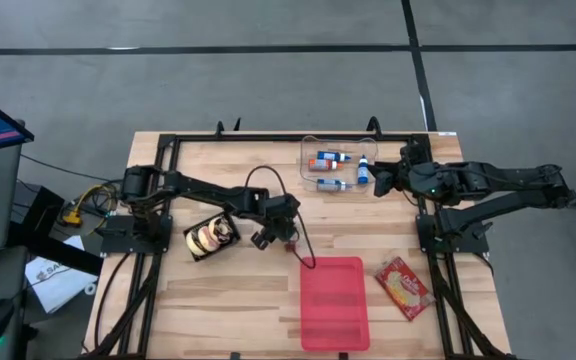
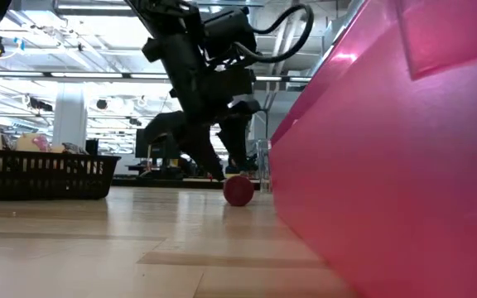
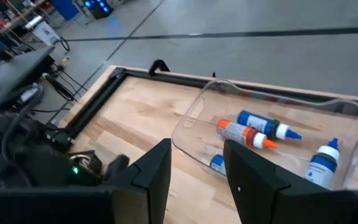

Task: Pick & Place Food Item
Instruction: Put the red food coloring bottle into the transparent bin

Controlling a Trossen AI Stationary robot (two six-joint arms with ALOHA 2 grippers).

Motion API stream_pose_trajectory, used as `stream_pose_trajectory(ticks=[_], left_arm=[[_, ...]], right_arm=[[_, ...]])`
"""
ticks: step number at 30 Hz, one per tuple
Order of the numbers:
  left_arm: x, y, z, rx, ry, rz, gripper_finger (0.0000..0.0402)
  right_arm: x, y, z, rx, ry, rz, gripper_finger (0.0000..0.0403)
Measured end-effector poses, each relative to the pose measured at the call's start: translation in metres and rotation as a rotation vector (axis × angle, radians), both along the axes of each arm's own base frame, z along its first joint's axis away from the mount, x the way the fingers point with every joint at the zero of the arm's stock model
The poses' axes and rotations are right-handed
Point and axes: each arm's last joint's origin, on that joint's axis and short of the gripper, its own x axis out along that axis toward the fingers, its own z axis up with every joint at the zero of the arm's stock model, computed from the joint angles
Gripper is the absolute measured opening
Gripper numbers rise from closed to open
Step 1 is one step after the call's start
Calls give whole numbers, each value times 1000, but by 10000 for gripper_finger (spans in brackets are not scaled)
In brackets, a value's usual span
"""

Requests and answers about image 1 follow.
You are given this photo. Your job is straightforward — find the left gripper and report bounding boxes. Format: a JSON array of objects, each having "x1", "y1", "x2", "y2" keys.
[{"x1": 250, "y1": 212, "x2": 300, "y2": 251}]

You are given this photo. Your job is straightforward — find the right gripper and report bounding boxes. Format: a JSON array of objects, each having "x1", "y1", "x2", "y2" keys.
[{"x1": 367, "y1": 160, "x2": 427, "y2": 198}]

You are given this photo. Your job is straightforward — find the blue ink bottle tall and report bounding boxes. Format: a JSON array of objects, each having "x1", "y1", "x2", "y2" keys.
[{"x1": 356, "y1": 154, "x2": 370, "y2": 185}]

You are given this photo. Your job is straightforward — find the dark blue grey-label bottle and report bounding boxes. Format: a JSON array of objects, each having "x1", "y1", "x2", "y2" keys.
[{"x1": 316, "y1": 178, "x2": 354, "y2": 193}]

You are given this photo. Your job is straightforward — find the chocolate donut with sprinkles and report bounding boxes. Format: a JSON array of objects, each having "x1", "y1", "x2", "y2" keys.
[{"x1": 207, "y1": 215, "x2": 235, "y2": 245}]

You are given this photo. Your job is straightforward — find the bright blue ink bottle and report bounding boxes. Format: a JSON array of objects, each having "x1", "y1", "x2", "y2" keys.
[{"x1": 316, "y1": 150, "x2": 353, "y2": 163}]

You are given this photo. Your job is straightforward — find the orange red ink bottle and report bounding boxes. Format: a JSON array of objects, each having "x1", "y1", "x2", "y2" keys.
[{"x1": 307, "y1": 158, "x2": 344, "y2": 172}]

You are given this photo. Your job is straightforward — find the pink frosted donut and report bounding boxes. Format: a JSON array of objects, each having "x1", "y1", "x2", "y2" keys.
[{"x1": 196, "y1": 223, "x2": 219, "y2": 253}]

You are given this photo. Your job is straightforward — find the clear plastic tray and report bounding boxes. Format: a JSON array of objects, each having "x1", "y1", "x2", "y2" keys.
[{"x1": 297, "y1": 135, "x2": 380, "y2": 196}]

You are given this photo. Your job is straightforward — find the small black tray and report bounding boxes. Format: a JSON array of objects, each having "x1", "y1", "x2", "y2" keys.
[{"x1": 182, "y1": 212, "x2": 243, "y2": 263}]

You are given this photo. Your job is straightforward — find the red plastic tray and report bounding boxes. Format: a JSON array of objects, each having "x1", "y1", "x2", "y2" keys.
[{"x1": 299, "y1": 256, "x2": 372, "y2": 353}]

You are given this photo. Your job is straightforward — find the red snack packet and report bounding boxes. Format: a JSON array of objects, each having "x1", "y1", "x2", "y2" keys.
[{"x1": 373, "y1": 256, "x2": 438, "y2": 322}]

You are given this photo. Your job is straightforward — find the black metal beam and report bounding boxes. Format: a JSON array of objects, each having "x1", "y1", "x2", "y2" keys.
[{"x1": 7, "y1": 222, "x2": 105, "y2": 277}]

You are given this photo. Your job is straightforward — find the white printed paper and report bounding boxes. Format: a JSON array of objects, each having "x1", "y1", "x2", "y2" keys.
[{"x1": 24, "y1": 234, "x2": 100, "y2": 315}]

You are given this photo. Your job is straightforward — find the black box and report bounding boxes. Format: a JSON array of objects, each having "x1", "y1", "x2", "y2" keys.
[{"x1": 17, "y1": 184, "x2": 65, "y2": 229}]

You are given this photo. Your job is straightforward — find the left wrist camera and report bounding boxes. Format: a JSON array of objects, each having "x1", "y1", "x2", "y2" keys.
[{"x1": 273, "y1": 193, "x2": 303, "y2": 219}]

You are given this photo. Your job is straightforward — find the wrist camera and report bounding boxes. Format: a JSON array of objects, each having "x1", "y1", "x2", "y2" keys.
[
  {"x1": 273, "y1": 193, "x2": 303, "y2": 219},
  {"x1": 400, "y1": 142, "x2": 432, "y2": 165}
]

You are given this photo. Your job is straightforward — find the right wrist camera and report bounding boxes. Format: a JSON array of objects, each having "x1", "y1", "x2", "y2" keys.
[{"x1": 400, "y1": 142, "x2": 432, "y2": 165}]

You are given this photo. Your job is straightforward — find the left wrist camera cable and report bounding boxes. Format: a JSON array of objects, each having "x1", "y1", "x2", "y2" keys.
[{"x1": 244, "y1": 164, "x2": 317, "y2": 270}]

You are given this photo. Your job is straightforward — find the black aluminium table frame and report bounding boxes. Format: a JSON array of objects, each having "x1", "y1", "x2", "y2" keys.
[{"x1": 82, "y1": 132, "x2": 514, "y2": 360}]

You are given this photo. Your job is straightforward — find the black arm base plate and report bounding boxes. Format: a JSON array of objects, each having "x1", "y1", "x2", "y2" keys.
[
  {"x1": 415, "y1": 213, "x2": 490, "y2": 255},
  {"x1": 99, "y1": 213, "x2": 174, "y2": 257}
]

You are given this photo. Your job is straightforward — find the black cable bundle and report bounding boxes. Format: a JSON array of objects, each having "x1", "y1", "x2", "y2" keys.
[
  {"x1": 85, "y1": 252, "x2": 164, "y2": 360},
  {"x1": 427, "y1": 253, "x2": 514, "y2": 360}
]

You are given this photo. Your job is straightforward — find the yellow cable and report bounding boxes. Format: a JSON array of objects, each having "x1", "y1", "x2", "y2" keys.
[{"x1": 60, "y1": 183, "x2": 119, "y2": 227}]

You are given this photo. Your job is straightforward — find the thin black floor cable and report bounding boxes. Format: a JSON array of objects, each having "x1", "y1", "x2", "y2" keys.
[{"x1": 20, "y1": 151, "x2": 125, "y2": 179}]

